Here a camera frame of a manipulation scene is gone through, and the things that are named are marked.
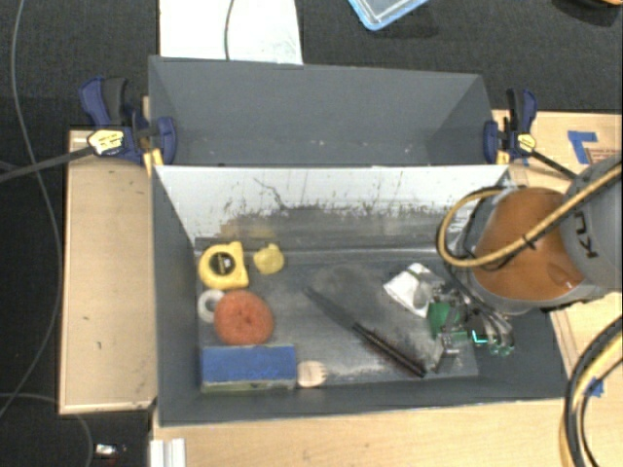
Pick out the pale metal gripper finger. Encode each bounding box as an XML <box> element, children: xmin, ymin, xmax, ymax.
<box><xmin>427</xmin><ymin>333</ymin><xmax>461</xmax><ymax>375</ymax></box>

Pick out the small pale wooden piece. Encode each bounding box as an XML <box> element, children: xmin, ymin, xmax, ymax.
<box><xmin>296</xmin><ymin>360</ymin><xmax>327</xmax><ymax>390</ymax></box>

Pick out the blue sponge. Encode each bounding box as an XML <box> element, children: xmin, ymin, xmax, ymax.
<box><xmin>199</xmin><ymin>343</ymin><xmax>299</xmax><ymax>393</ymax></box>

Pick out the small yellow toy fruit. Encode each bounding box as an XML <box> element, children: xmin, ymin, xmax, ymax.
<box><xmin>252</xmin><ymin>242</ymin><xmax>286</xmax><ymax>276</ymax></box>

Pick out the orange round scouring pad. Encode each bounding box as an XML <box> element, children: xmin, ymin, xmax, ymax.
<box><xmin>212</xmin><ymin>289</ymin><xmax>275</xmax><ymax>346</ymax></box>

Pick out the yellow tape measure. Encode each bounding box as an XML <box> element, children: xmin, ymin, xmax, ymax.
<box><xmin>197</xmin><ymin>240</ymin><xmax>251</xmax><ymax>291</ymax></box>

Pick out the white tape roll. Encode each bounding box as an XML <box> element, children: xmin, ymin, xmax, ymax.
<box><xmin>196</xmin><ymin>287</ymin><xmax>227</xmax><ymax>324</ymax></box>

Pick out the grey metal bin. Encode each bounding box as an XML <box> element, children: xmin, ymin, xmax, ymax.
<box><xmin>147</xmin><ymin>54</ymin><xmax>570</xmax><ymax>427</ymax></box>

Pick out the pale wood board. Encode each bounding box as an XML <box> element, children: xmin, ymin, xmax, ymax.
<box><xmin>57</xmin><ymin>128</ymin><xmax>160</xmax><ymax>415</ymax></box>

